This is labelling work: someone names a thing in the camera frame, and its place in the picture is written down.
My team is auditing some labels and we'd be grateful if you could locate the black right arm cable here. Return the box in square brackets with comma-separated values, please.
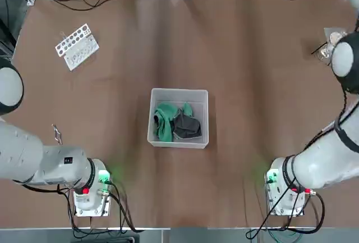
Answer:
[248, 189, 326, 233]

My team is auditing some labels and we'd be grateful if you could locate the grey and green cloth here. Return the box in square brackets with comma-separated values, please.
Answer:
[172, 101, 203, 140]

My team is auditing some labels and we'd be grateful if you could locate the glass alcohol burner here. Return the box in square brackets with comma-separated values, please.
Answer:
[316, 43, 334, 61]

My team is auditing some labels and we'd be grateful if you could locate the white plastic box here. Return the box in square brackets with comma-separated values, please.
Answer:
[146, 87, 210, 150]

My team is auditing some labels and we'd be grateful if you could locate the tripod stand with wire gauze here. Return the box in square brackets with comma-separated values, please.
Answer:
[310, 26, 350, 66]

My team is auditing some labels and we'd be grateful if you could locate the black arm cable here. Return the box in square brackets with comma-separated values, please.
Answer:
[248, 189, 326, 233]
[16, 181, 146, 233]

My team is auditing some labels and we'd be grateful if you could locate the green cable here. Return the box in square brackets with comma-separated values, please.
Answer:
[266, 223, 305, 243]

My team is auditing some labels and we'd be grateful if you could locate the white test tube rack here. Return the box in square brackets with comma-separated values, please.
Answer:
[54, 22, 100, 72]

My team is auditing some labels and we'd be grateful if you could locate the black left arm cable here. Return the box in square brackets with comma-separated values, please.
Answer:
[16, 181, 146, 233]

